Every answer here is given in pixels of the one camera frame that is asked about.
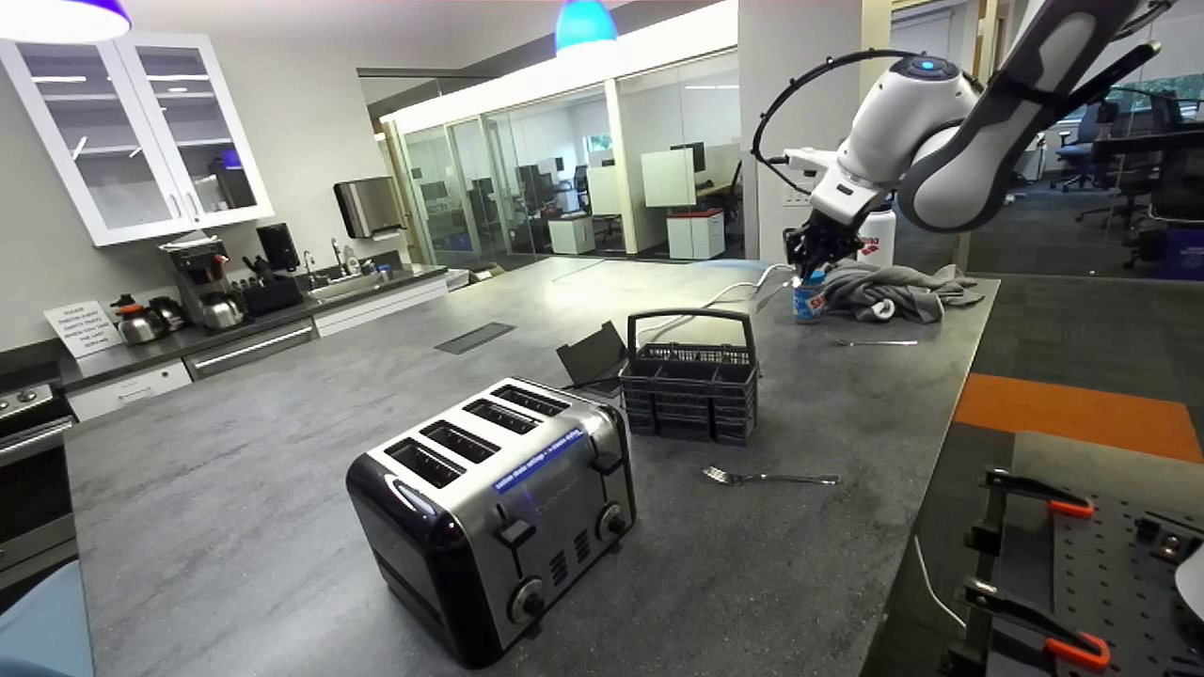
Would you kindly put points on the black and steel toaster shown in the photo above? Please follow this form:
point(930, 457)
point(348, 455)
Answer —
point(490, 528)

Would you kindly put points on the black pole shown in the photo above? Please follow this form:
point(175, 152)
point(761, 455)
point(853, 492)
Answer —
point(1116, 68)

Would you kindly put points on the black pop-up outlet box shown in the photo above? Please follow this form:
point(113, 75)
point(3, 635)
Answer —
point(592, 357)

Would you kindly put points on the black coffee maker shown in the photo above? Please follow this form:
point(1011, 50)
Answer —
point(199, 283)

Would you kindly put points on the steel paper towel dispenser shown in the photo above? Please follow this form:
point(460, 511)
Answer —
point(365, 209)

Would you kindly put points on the white bottle red label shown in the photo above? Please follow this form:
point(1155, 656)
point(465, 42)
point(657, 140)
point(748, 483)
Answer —
point(883, 240)

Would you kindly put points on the silver metal fork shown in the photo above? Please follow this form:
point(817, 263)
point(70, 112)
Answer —
point(766, 478)

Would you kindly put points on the gray plastic cutlery box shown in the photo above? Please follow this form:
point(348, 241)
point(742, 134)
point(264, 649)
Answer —
point(693, 388)

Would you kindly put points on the gray cloth pile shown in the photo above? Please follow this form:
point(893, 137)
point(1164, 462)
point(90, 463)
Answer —
point(903, 295)

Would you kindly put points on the white office pedestal cabinet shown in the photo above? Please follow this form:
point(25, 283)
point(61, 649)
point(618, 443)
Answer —
point(693, 231)
point(570, 234)

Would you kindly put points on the printed paper sign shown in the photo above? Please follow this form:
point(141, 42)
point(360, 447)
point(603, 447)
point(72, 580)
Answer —
point(80, 329)

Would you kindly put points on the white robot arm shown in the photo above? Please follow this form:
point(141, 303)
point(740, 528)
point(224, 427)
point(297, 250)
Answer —
point(965, 126)

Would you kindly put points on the silver metal spoon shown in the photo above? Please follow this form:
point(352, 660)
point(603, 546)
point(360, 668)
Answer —
point(770, 280)

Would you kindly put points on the black kitchen oven range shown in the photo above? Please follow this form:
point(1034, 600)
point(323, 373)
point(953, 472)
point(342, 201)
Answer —
point(31, 492)

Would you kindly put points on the countertop vent grille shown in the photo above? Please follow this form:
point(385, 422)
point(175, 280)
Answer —
point(470, 342)

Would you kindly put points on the teal pendant lamp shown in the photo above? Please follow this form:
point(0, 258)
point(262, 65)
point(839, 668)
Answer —
point(583, 25)

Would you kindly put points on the white glass-door wall cabinet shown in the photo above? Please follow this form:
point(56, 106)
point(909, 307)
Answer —
point(126, 137)

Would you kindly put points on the white dishwasher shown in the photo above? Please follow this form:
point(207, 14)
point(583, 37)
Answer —
point(126, 393)

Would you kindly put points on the light blue chair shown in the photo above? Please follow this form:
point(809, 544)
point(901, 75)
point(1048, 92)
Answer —
point(39, 626)

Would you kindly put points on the white pendant lamp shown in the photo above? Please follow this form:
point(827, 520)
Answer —
point(56, 21)

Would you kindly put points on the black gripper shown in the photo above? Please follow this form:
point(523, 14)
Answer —
point(827, 231)

